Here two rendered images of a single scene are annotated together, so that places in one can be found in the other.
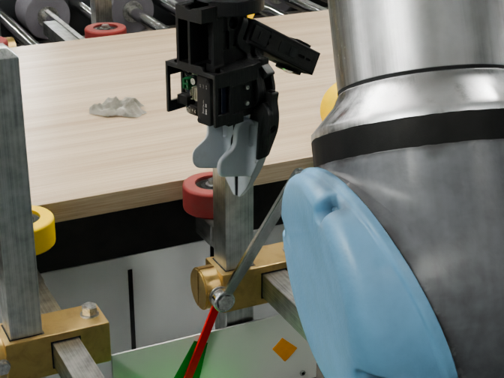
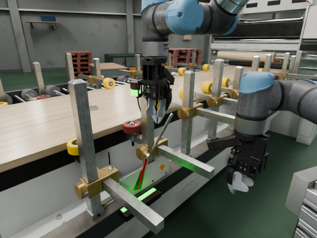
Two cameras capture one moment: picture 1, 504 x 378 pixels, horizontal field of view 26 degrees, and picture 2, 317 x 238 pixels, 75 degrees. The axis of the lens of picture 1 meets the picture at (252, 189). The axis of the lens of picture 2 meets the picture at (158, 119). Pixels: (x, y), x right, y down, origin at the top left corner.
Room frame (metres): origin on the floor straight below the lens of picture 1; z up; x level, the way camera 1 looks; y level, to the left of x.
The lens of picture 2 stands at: (0.44, 0.23, 1.25)
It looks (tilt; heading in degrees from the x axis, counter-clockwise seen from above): 21 degrees down; 340
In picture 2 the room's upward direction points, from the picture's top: straight up
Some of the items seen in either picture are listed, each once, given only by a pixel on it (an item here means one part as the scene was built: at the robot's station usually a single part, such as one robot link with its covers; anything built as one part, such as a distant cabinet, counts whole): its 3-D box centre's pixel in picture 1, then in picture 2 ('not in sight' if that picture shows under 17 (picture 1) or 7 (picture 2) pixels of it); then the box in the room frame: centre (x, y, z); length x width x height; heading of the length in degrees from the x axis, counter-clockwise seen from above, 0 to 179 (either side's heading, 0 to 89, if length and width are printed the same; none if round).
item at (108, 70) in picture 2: not in sight; (107, 79); (5.80, -0.38, 0.34); 1.26 x 0.65 x 0.68; 7
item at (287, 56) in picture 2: not in sight; (282, 79); (1.88, -1.56, 0.91); 0.04 x 0.04 x 0.48; 25
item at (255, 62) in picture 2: not in sight; (251, 90); (1.56, -0.88, 0.92); 0.04 x 0.04 x 0.48; 25
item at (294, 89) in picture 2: not in sight; (298, 97); (0.78, -0.26, 1.12); 0.11 x 0.11 x 0.08; 71
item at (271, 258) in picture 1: (250, 276); (151, 148); (1.14, 0.00, 0.85); 0.14 x 0.06 x 0.05; 115
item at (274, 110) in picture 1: (256, 115); (164, 97); (1.03, 0.00, 1.08); 0.05 x 0.02 x 0.09; 45
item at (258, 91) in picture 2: not in sight; (255, 95); (0.83, -0.17, 1.12); 0.09 x 0.08 x 0.11; 71
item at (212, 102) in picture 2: not in sight; (217, 100); (1.35, -0.45, 0.95); 0.14 x 0.06 x 0.05; 115
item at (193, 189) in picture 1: (214, 220); (132, 134); (1.28, 0.05, 0.85); 0.08 x 0.08 x 0.11
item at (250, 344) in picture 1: (219, 367); (147, 176); (1.09, 0.04, 0.75); 0.26 x 0.01 x 0.10; 115
